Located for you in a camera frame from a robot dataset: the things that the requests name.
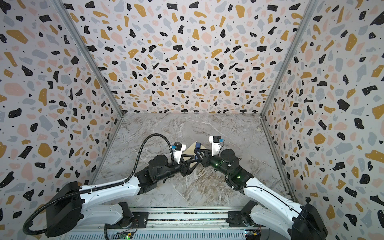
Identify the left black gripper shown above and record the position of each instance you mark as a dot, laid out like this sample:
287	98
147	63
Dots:
186	169

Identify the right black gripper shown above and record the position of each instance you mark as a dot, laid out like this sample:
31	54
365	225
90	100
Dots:
204	160

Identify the cream envelope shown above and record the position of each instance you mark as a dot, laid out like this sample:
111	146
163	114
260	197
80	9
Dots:
190	150

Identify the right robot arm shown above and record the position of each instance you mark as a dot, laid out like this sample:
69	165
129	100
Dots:
286	217

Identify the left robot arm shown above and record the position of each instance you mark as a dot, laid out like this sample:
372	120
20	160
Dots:
74	205

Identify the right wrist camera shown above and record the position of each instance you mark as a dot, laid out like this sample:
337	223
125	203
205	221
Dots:
217	143

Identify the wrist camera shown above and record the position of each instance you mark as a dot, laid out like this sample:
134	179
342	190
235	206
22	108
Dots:
177	151
217	143

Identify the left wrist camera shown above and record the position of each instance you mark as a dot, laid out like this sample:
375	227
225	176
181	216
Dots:
177	151

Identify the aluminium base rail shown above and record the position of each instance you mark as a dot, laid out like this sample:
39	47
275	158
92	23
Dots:
210	218

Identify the perforated grey cable tray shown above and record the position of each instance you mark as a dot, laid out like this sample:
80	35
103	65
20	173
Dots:
161	235

